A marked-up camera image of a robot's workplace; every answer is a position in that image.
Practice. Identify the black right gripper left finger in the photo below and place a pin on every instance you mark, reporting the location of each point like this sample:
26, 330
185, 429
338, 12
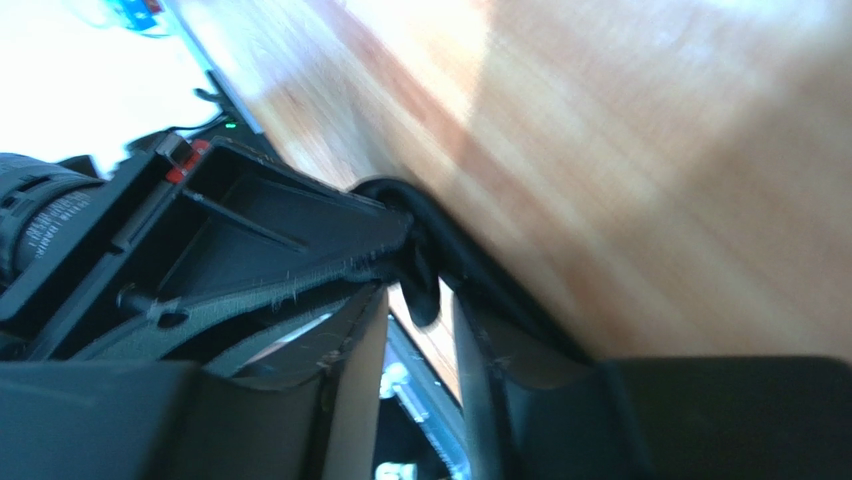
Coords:
313, 414

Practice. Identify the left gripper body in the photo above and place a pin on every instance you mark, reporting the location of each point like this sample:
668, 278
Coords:
37, 200

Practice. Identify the aluminium frame rail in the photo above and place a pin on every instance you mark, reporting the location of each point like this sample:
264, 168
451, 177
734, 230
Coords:
420, 432

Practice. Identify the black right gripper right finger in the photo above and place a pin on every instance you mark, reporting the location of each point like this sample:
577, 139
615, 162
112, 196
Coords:
532, 413

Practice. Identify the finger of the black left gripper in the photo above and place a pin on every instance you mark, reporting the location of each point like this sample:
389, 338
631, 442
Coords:
178, 243

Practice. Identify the black tie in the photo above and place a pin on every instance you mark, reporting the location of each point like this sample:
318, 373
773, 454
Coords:
441, 249

